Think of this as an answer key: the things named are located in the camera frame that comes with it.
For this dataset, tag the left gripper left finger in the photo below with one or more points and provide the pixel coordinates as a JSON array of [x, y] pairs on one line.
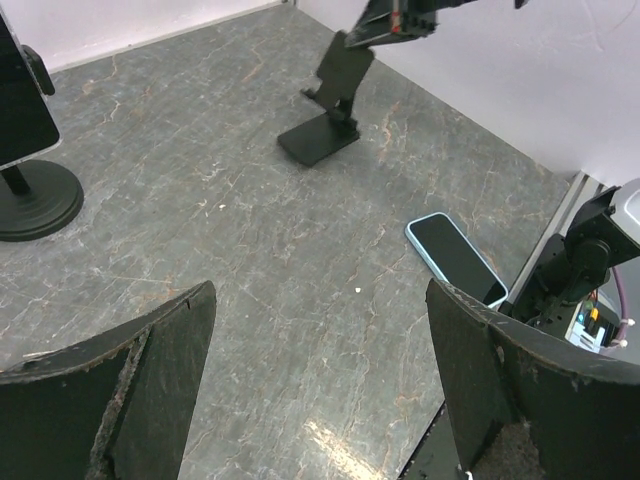
[[118, 405]]

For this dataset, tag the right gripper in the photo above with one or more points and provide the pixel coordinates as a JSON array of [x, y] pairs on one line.
[[384, 21]]

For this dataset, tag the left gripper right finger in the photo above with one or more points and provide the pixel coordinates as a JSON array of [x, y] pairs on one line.
[[523, 401]]

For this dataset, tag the black folding phone stand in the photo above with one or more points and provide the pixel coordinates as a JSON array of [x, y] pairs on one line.
[[341, 72]]

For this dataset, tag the black round-base phone stand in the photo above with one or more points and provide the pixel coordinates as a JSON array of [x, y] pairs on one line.
[[38, 198]]

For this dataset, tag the black phone clear case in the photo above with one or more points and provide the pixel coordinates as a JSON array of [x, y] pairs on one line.
[[27, 125]]

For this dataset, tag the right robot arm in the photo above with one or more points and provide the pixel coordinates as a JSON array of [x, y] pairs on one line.
[[603, 234]]

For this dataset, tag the phone with blue case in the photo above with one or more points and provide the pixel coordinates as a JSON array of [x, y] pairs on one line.
[[452, 258]]

